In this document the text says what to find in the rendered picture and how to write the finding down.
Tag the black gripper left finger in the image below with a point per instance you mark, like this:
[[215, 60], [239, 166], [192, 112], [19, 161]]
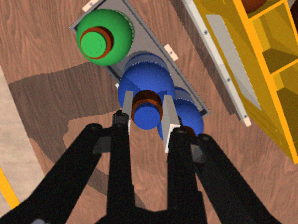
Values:
[[55, 197]]

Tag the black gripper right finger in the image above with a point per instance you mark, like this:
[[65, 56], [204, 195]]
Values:
[[230, 195]]

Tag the blue bottle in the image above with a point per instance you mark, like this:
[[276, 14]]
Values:
[[148, 76], [188, 112]]

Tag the grey rectangular tray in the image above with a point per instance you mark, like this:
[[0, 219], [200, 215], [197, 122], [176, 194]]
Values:
[[144, 42]]

